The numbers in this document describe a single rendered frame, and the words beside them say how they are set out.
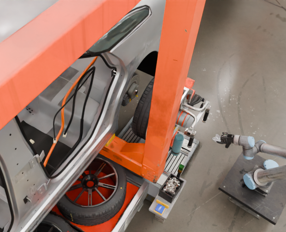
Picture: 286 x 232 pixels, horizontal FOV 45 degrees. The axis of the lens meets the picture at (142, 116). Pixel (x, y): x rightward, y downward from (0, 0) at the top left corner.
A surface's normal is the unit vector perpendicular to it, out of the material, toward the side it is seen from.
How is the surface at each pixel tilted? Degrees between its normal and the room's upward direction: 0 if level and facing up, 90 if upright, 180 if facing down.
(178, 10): 90
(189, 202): 0
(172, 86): 90
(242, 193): 0
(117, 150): 0
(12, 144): 78
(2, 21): 8
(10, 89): 90
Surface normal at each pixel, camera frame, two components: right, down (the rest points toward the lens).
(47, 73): 0.87, 0.43
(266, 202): 0.07, -0.63
